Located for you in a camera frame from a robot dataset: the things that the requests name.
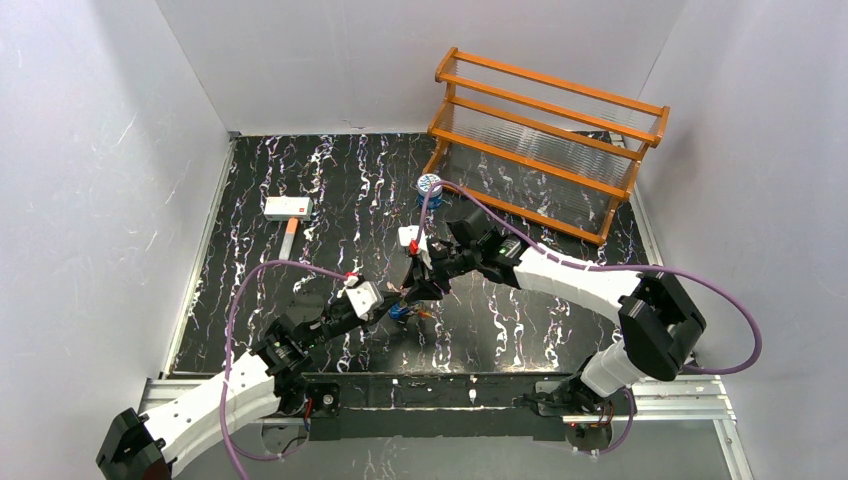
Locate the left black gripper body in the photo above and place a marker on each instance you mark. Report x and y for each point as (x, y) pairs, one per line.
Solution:
(391, 298)

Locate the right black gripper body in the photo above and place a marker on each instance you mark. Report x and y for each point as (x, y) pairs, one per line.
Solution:
(436, 263)

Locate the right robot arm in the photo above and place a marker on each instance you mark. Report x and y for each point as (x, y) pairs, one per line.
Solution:
(658, 321)

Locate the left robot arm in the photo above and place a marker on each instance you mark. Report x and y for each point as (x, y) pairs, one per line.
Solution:
(160, 442)

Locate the blue jar with patterned lid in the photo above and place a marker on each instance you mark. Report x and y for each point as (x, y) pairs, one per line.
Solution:
(429, 191)

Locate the white orange marker pen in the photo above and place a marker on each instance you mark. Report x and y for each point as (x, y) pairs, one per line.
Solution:
(288, 238)

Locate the white box with red logo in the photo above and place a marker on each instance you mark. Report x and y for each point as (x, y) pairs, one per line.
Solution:
(283, 208)

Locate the orange wooden shelf rack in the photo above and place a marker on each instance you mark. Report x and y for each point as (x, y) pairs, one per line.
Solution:
(558, 153)

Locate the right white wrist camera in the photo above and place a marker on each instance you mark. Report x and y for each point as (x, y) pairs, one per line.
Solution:
(414, 242)

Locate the aluminium rail frame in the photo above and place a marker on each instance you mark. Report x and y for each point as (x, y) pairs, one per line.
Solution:
(335, 406)

